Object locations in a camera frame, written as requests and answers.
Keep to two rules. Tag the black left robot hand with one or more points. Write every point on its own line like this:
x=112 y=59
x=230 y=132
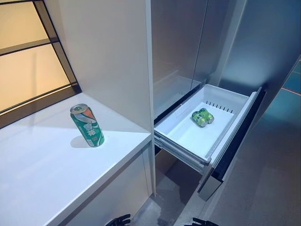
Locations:
x=122 y=220

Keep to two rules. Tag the tall dark green beer can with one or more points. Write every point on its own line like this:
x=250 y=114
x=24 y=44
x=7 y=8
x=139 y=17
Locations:
x=90 y=129

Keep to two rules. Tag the dark framed frosted glass window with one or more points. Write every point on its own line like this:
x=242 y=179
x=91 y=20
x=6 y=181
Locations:
x=23 y=70

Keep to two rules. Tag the tall white cabinet side panel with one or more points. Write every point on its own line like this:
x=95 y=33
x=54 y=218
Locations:
x=105 y=58

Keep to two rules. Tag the fridge drawer with white bin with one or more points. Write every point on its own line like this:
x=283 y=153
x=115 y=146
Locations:
x=183 y=136

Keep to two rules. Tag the stainless steel fridge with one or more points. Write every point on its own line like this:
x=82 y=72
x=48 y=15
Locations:
x=176 y=47

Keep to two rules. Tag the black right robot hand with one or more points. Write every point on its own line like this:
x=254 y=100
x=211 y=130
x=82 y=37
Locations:
x=200 y=223

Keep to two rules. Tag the short light green drink can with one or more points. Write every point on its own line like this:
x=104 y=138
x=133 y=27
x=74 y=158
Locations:
x=208 y=115
x=199 y=118

